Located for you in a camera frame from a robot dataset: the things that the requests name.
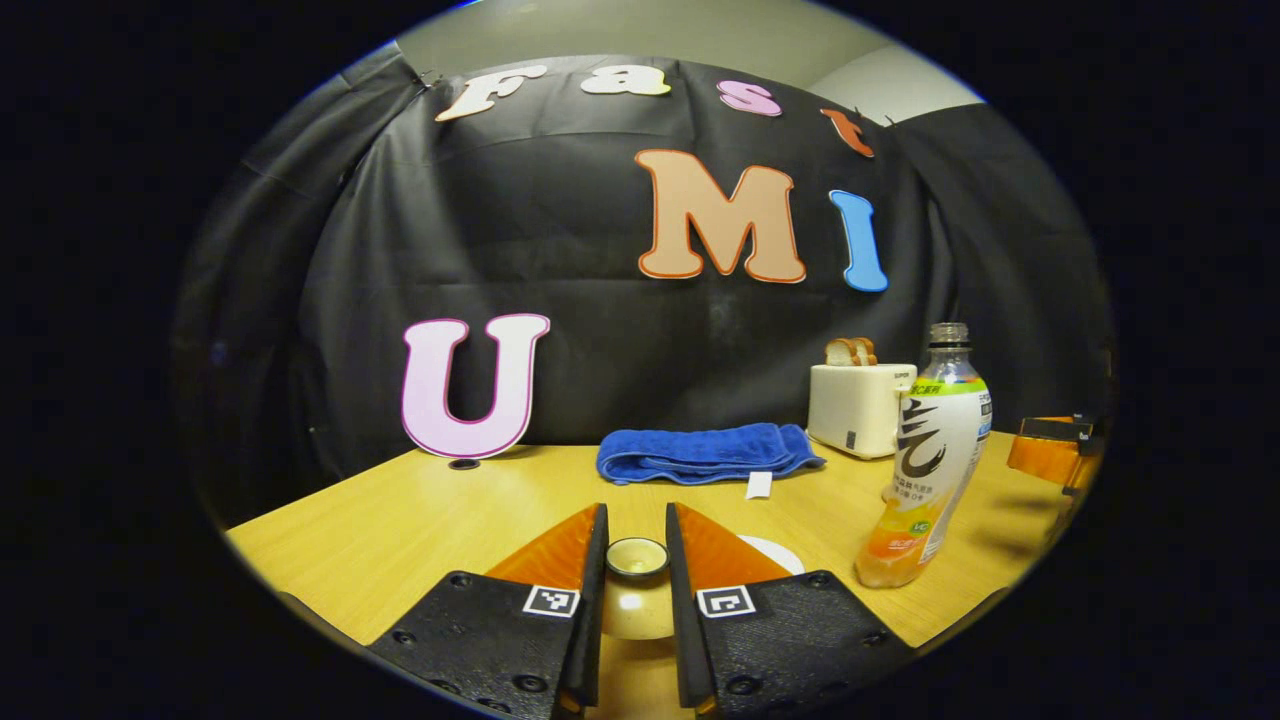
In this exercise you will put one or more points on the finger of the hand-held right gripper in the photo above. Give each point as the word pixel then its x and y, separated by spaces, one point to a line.
pixel 1045 455

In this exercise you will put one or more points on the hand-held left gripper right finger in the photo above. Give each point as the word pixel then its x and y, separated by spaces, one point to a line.
pixel 685 620

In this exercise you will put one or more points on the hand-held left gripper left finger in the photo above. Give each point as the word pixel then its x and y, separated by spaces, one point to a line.
pixel 590 620

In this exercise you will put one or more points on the cream teacup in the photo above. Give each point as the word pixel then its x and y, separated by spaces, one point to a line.
pixel 775 552

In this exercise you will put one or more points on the clear water bottle white label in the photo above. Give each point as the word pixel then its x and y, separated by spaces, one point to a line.
pixel 930 470

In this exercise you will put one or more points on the blue towel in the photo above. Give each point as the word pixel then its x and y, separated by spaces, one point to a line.
pixel 700 450

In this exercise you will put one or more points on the cream toaster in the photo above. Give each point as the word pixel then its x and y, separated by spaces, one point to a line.
pixel 850 410

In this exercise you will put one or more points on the bread slice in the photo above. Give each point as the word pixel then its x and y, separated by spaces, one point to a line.
pixel 866 351
pixel 840 352

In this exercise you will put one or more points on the black backdrop cloth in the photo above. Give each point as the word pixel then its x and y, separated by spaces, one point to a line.
pixel 600 330

